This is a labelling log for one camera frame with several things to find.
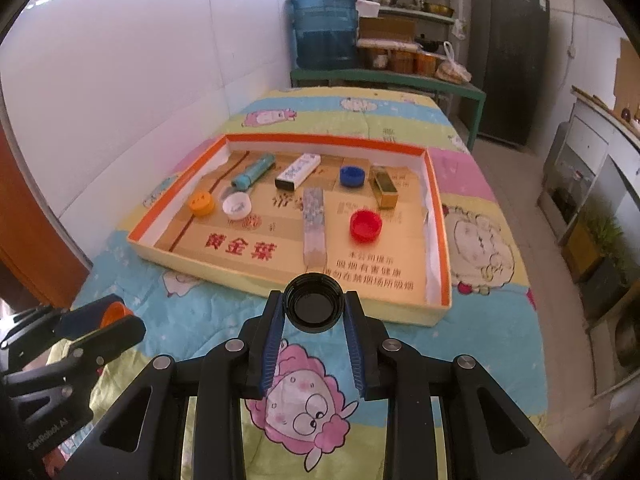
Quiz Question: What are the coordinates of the teal patterned lighter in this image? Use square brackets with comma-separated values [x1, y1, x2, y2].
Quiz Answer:
[231, 154, 276, 192]

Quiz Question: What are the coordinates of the dark grey refrigerator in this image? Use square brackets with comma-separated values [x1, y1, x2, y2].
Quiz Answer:
[466, 0, 550, 146]

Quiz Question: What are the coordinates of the black bottle cap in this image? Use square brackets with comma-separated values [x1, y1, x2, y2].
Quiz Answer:
[282, 272, 345, 334]

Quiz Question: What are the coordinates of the colourful cartoon sheep quilt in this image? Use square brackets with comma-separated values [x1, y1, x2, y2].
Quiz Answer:
[64, 87, 548, 479]

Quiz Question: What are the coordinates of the green plant in crate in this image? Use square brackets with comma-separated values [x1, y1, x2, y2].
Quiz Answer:
[561, 206, 634, 318]

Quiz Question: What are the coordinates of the plastic bag of food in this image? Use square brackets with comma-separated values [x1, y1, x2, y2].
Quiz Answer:
[435, 41, 472, 84]

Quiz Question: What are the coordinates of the orange yellow bottle cap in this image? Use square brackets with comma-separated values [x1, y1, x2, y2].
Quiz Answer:
[188, 191, 216, 218]

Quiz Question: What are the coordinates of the red bottle cap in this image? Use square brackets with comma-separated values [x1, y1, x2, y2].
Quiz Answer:
[349, 209, 383, 244]

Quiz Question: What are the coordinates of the brown cardboard box on shelf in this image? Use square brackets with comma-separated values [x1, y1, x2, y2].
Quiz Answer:
[358, 16, 416, 42]

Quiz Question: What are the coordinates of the orange rimmed cardboard tray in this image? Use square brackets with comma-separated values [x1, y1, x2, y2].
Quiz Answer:
[128, 133, 452, 326]

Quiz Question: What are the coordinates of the white kitchen counter cabinet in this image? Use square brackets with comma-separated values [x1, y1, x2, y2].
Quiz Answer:
[537, 84, 640, 281]

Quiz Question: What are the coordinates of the gold rectangular box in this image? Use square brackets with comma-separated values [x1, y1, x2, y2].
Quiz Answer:
[369, 166, 398, 209]

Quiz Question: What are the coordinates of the blue bottle cap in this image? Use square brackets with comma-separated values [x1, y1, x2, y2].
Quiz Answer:
[340, 166, 367, 188]

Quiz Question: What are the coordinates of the floral lighter with clear base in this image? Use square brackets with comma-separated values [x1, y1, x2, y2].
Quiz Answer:
[303, 188, 328, 269]

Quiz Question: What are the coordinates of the blue water jug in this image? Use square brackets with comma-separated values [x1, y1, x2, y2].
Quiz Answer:
[291, 0, 359, 70]

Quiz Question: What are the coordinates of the white bottle cap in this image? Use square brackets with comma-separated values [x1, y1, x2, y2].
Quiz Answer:
[222, 192, 252, 221]

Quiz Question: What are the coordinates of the green low bench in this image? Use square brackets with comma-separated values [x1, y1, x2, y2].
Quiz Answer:
[290, 68, 486, 152]

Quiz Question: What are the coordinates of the white hello kitty box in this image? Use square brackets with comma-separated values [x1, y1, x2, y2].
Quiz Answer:
[274, 153, 321, 192]

